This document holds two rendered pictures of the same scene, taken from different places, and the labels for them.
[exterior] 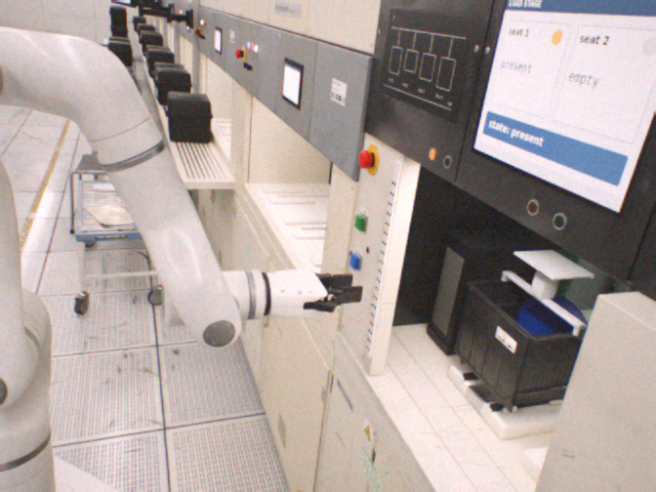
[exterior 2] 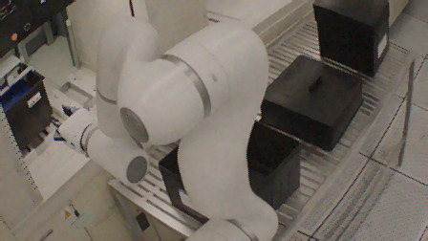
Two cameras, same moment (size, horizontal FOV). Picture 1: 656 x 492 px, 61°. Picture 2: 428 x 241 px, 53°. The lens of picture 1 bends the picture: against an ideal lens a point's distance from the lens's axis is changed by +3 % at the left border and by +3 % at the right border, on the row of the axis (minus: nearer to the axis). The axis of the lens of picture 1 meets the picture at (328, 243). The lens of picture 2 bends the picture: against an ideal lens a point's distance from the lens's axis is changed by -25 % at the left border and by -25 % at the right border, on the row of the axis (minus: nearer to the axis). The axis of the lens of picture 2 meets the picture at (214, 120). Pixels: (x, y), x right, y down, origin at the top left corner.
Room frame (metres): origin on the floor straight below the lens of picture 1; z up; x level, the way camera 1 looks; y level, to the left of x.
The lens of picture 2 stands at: (0.88, 1.03, 1.93)
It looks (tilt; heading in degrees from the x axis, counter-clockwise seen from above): 40 degrees down; 249
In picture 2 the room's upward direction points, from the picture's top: 10 degrees counter-clockwise
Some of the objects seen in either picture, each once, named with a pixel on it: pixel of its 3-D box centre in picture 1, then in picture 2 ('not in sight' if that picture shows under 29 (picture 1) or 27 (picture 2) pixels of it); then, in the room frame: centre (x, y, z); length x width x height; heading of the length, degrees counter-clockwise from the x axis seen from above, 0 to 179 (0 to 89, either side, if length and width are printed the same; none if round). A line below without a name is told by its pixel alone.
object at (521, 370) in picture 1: (531, 329); (16, 100); (1.04, -0.45, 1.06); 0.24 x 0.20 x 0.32; 22
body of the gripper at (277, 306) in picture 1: (289, 292); (81, 131); (0.83, 0.06, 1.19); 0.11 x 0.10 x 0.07; 112
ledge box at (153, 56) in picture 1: (160, 63); not in sight; (5.90, 1.94, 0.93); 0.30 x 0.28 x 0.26; 22
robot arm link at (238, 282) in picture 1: (205, 299); (118, 155); (0.78, 0.19, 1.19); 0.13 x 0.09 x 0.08; 112
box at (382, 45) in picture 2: not in sight; (355, 27); (-0.32, -0.28, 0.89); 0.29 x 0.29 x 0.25; 25
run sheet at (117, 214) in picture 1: (115, 213); not in sight; (2.85, 1.20, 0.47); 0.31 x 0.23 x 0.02; 43
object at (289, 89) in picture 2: not in sight; (315, 95); (0.08, -0.09, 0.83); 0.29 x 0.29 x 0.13; 24
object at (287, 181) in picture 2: not in sight; (233, 176); (0.48, 0.07, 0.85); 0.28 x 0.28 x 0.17; 21
